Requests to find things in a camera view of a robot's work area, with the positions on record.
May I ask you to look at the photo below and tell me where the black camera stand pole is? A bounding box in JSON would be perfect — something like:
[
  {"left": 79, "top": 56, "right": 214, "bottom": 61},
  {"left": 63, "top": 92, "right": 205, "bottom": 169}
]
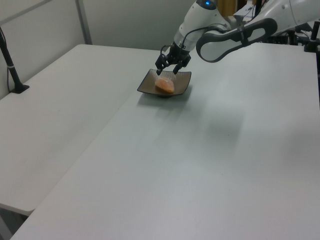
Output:
[{"left": 0, "top": 25, "right": 31, "bottom": 95}]

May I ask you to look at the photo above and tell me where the square brown ceramic plate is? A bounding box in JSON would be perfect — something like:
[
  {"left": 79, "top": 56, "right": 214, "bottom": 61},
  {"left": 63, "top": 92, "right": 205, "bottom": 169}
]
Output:
[{"left": 136, "top": 68, "right": 193, "bottom": 99}]

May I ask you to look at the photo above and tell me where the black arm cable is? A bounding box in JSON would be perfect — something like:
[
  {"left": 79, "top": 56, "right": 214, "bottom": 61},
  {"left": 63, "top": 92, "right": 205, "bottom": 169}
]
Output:
[{"left": 181, "top": 24, "right": 226, "bottom": 50}]

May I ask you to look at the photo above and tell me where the black background equipment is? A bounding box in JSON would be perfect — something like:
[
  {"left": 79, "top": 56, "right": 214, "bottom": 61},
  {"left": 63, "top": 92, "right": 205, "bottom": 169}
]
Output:
[{"left": 264, "top": 29, "right": 305, "bottom": 46}]

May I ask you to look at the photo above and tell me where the short black camera stand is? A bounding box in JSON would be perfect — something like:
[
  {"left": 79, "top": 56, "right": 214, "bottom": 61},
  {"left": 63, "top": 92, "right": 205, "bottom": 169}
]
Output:
[{"left": 303, "top": 20, "right": 320, "bottom": 54}]

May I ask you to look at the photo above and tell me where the orange bread roll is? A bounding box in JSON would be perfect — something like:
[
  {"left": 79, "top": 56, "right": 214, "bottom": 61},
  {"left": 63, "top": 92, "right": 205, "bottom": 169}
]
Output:
[{"left": 154, "top": 77, "right": 176, "bottom": 95}]

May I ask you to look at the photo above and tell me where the grey metal partition post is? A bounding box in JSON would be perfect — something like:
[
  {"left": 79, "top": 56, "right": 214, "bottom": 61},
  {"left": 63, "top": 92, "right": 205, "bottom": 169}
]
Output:
[{"left": 74, "top": 0, "right": 93, "bottom": 46}]

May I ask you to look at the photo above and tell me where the brown wooden cabinet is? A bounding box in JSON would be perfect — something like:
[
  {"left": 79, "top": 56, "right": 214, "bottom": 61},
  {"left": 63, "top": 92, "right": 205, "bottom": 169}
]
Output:
[{"left": 216, "top": 0, "right": 251, "bottom": 18}]

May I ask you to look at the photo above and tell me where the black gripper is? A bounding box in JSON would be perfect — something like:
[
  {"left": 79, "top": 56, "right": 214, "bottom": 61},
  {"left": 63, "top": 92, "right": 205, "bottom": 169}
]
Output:
[{"left": 155, "top": 44, "right": 192, "bottom": 76}]

